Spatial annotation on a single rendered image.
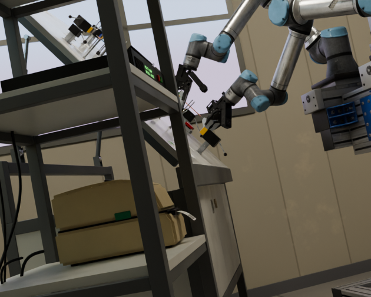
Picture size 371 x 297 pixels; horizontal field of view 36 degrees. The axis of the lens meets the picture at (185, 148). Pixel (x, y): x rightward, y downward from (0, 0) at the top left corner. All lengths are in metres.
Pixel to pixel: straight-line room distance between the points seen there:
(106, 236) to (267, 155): 2.70
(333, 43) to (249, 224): 1.67
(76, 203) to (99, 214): 0.06
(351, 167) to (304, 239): 0.64
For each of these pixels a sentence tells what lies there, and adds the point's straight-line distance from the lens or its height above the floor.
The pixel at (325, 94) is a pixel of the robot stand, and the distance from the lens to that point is 2.58.
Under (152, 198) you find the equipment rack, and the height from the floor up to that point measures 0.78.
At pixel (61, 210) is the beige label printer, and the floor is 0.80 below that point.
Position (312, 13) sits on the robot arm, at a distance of 2.34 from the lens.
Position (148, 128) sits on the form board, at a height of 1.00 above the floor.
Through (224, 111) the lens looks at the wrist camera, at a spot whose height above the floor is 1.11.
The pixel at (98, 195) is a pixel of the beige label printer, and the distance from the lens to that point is 1.44.
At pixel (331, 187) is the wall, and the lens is 4.22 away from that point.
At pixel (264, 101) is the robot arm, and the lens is 2.50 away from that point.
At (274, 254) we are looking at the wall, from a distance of 4.02.
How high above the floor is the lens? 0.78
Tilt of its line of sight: 5 degrees up
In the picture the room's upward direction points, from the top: 11 degrees counter-clockwise
